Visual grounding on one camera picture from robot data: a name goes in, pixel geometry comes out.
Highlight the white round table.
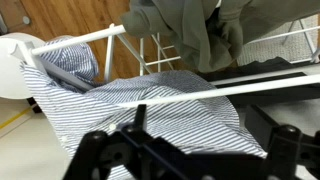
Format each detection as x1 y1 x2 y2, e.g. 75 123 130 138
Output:
0 32 47 100

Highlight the yellow floor tape strip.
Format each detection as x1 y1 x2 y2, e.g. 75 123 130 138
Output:
0 104 37 131

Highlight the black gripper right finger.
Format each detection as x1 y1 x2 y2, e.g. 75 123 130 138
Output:
244 104 320 180

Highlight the black cloth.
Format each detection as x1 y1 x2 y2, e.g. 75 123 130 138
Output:
196 56 309 83

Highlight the small silver metal disc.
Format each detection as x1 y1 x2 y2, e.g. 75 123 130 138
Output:
21 15 32 26

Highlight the grey carpet mat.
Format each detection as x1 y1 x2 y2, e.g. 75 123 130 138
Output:
235 14 320 67

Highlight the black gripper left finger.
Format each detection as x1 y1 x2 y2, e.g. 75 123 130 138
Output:
63 104 201 180

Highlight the white metal drying rack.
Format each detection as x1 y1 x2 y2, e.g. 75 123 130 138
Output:
9 16 320 109

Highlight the olive green trouser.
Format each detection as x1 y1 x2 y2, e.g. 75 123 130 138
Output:
119 0 320 74

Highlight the blue white striped shirt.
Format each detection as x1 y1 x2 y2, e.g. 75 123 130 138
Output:
19 34 268 180

